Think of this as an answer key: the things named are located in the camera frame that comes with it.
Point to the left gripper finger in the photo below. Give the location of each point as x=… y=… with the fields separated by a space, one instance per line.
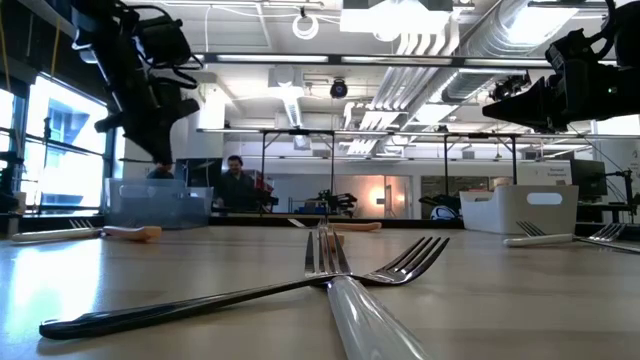
x=164 y=145
x=142 y=142

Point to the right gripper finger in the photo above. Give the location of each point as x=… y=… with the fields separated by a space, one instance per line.
x=525 y=107

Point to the all-silver fork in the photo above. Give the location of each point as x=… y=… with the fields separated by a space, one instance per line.
x=617 y=246

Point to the black fork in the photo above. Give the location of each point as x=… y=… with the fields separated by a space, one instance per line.
x=150 y=314

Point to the black background robot arm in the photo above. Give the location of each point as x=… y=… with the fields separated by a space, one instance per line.
x=340 y=200

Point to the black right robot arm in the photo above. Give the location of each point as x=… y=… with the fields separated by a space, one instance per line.
x=627 y=35

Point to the person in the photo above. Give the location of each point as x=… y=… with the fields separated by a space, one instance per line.
x=160 y=172
x=235 y=190

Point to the clear plastic bin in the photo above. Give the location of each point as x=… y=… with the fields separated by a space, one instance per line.
x=160 y=205

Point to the white sign board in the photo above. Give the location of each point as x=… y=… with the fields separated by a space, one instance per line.
x=545 y=174

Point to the black background stand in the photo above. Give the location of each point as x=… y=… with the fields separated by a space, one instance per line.
x=627 y=185

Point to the white plastic bin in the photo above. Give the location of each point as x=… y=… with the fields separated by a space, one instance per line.
x=500 y=215

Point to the soccer ball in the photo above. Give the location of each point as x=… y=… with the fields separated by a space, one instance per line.
x=444 y=213

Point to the black background machine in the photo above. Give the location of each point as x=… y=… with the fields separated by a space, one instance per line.
x=7 y=175

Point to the white ceiling light panel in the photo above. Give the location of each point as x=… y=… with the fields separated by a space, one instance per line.
x=395 y=20

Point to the long ceiling light bar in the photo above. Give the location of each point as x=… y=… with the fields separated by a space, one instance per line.
x=335 y=59

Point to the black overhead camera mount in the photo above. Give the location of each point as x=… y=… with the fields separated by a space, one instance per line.
x=507 y=87

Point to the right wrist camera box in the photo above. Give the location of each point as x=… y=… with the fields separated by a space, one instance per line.
x=570 y=55

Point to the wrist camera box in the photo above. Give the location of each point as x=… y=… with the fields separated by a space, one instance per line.
x=570 y=55
x=165 y=42

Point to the black metal rig frame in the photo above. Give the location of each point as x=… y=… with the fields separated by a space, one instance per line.
x=297 y=132
x=480 y=135

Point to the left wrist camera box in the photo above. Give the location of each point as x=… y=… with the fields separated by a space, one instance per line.
x=165 y=42

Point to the black ceiling dome camera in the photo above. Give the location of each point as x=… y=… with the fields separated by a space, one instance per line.
x=339 y=90

